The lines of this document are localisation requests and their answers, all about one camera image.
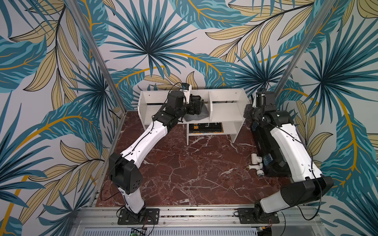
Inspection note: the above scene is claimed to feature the grey green cleaning cloth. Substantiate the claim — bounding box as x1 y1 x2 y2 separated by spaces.
184 105 209 122

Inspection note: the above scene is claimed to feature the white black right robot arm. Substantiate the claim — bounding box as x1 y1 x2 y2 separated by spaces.
244 104 334 214

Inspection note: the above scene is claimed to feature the white wooden bookshelf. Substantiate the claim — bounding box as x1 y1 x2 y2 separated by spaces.
137 88 249 143

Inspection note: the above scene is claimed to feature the black yellow tool tray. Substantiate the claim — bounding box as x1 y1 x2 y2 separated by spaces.
189 123 223 134

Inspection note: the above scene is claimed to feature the white pvc pipe fitting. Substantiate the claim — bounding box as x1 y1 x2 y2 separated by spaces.
246 153 265 177

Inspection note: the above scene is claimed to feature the black plastic toolbox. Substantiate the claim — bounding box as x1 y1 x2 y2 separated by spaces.
250 111 293 177

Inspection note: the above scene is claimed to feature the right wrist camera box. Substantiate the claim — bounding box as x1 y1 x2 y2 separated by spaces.
256 91 276 108

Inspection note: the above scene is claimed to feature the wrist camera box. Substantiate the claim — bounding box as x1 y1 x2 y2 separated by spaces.
256 91 276 108
181 83 192 104

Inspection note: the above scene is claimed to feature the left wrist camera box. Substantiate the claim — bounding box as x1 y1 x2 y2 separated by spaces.
181 83 192 104

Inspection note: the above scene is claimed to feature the left aluminium frame post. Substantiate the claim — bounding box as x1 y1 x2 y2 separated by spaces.
66 0 127 115

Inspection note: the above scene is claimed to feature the aluminium frame post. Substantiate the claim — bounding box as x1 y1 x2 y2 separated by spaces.
66 0 127 115
274 1 336 98

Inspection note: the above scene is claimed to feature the right aluminium frame post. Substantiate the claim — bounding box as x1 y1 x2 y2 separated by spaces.
274 1 336 98

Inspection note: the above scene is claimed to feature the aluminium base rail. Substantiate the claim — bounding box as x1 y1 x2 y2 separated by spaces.
69 205 327 236

